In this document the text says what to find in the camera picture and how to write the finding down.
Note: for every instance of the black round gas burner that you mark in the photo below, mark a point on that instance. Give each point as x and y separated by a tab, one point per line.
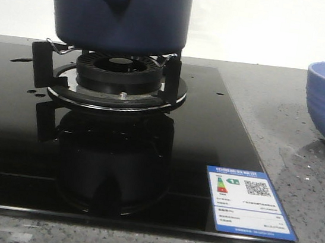
113	75

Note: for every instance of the blue energy efficiency label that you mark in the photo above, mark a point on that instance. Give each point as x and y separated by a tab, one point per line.
245	203

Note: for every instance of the dark blue cooking pot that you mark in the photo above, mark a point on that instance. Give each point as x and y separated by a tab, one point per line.
136	27

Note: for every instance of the black glass gas stove top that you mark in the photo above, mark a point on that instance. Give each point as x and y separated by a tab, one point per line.
134	172

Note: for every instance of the black metal pot support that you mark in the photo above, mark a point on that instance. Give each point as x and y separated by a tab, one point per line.
61	83

